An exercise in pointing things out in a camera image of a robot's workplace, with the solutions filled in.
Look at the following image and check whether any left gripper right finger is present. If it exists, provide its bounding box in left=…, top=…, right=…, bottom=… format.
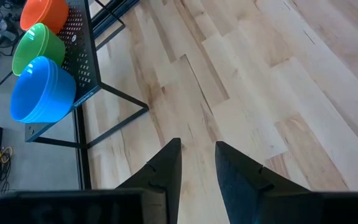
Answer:
left=214, top=141, right=321, bottom=224

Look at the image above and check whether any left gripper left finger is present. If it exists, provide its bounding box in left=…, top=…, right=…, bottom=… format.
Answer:
left=116, top=138, right=183, bottom=224

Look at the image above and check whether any blue mini bowl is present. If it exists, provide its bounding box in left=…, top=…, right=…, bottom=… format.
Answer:
left=9, top=55, right=60, bottom=124
left=20, top=58, right=77, bottom=124

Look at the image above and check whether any green mini bowl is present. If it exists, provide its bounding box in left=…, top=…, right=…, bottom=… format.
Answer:
left=11, top=22, right=50, bottom=77
left=20, top=24, right=67, bottom=75

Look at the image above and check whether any red mini bowl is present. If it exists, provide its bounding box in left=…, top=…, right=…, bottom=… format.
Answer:
left=19, top=0, right=51, bottom=32
left=32, top=0, right=70, bottom=34

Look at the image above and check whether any black perforated metal rack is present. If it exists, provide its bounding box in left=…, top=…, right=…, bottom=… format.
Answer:
left=24, top=0, right=150, bottom=149

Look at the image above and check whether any black aluminium frame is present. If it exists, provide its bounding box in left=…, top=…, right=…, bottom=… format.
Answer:
left=73, top=0, right=141, bottom=190

